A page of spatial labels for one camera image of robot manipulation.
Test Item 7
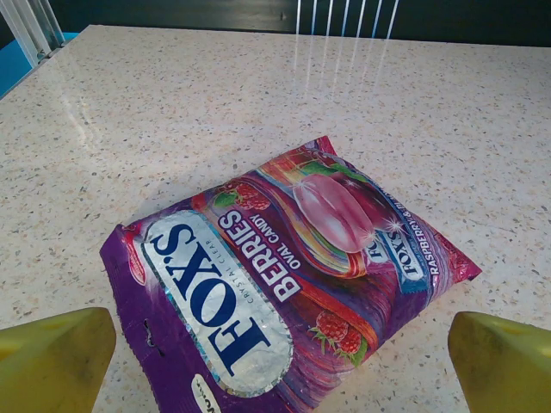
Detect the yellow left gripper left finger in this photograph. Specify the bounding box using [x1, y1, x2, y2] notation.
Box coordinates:
[0, 306, 118, 413]

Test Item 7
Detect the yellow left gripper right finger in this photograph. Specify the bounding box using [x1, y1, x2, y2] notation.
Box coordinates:
[447, 311, 551, 413]

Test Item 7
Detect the purple Fox's candy bag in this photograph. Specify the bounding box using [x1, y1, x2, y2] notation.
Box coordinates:
[99, 135, 483, 413]

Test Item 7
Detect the aluminium frame post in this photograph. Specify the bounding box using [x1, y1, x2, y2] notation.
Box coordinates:
[0, 0, 66, 69]

